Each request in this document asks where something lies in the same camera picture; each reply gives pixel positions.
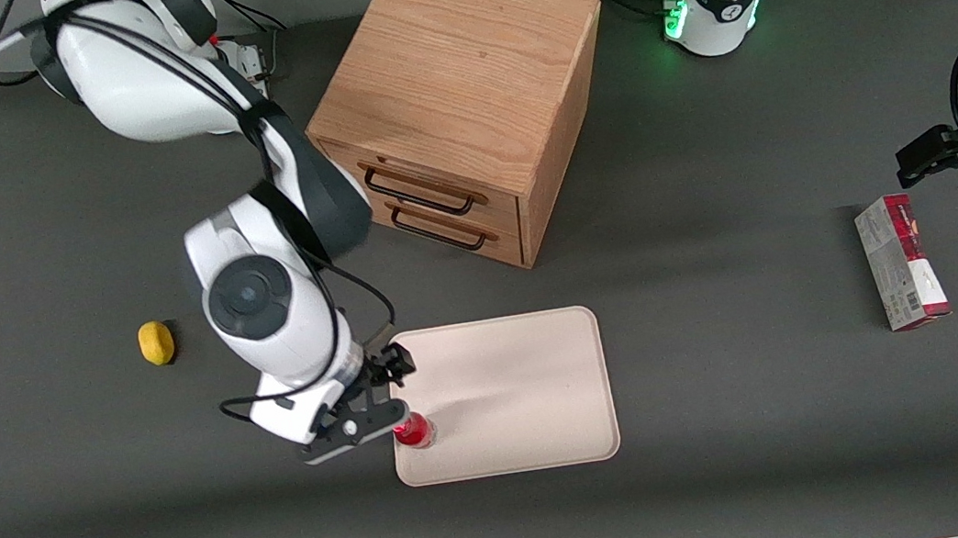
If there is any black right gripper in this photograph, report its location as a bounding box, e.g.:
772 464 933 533
287 340 428 467

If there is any red-capped coke bottle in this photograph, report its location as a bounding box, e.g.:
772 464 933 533
390 409 440 453

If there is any beige plastic tray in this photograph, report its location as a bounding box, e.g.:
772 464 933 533
376 302 626 491

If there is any red plaid cardboard box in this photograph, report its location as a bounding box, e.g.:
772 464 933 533
852 188 955 336

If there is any yellow lemon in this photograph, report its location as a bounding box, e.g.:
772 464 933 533
137 319 179 369

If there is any wooden drawer cabinet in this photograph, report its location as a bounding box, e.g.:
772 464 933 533
288 0 635 297

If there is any white power socket block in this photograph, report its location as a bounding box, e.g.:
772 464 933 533
220 33 277 101

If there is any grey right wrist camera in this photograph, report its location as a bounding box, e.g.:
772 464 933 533
247 376 340 453

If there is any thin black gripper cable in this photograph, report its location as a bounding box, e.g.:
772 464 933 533
202 249 410 426

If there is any black wire drawer handle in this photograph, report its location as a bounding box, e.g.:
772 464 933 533
360 151 480 229
389 195 492 263

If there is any black cable bundle on arm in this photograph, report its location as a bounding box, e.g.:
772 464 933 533
0 0 333 308

